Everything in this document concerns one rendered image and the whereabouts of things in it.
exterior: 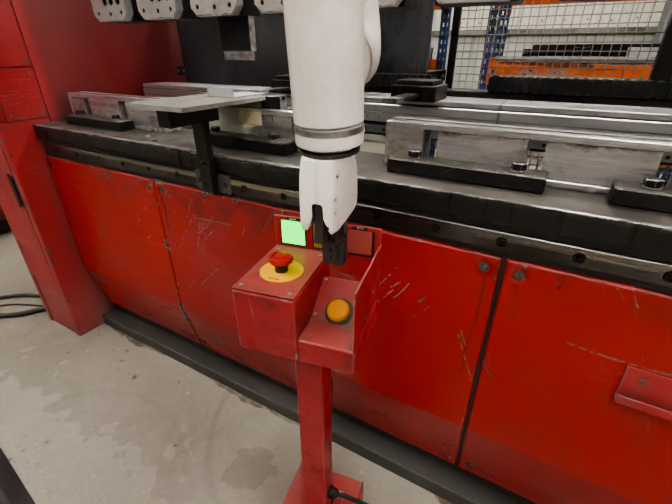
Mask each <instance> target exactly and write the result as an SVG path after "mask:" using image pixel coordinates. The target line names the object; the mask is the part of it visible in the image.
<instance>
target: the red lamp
mask: <svg viewBox="0 0 672 504"><path fill-rule="evenodd" d="M372 242H373V232H368V231H360V230H353V229H347V252H349V253H355V254H361V255H368V256H372Z"/></svg>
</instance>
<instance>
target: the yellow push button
mask: <svg viewBox="0 0 672 504"><path fill-rule="evenodd" d="M327 315H328V317H329V318H330V319H331V320H332V321H333V322H337V323H340V322H343V321H345V320H346V319H347V318H348V317H349V315H350V307H349V305H348V303H347V302H346V301H344V300H342V299H335V300H333V301H331V302H330V303H329V305H328V307H327Z"/></svg>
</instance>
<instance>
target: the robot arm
mask: <svg viewBox="0 0 672 504"><path fill-rule="evenodd" d="M282 3H283V13H284V24H285V35H286V45H287V56H288V66H289V77H290V88H291V98H292V109H293V120H294V131H295V142H296V145H297V146H298V147H300V153H301V154H302V155H303V156H302V157H301V162H300V176H299V197H300V218H301V226H302V229H303V230H308V229H309V228H310V227H311V226H312V225H313V223H314V222H315V230H314V243H315V244H321V245H322V252H323V262H324V263H327V264H333V265H338V266H343V265H344V262H345V261H346V260H347V246H346V238H344V237H345V236H346V234H347V218H348V217H349V216H350V214H351V213H352V211H353V210H354V208H355V206H356V203H357V163H356V154H357V153H358V152H359V151H360V145H361V144H362V143H363V141H364V133H365V127H364V85H365V84H366V83H367V82H369V81H370V80H371V79H372V77H373V76H374V75H375V73H376V71H377V68H378V65H379V62H380V56H381V29H380V16H379V4H378V0H282ZM326 230H327V231H326Z"/></svg>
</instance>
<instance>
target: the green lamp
mask: <svg viewBox="0 0 672 504"><path fill-rule="evenodd" d="M281 226H282V240H283V242H284V243H291V244H297V245H303V246H305V230H303V229H302V226H301V222H295V221H288V220H281Z"/></svg>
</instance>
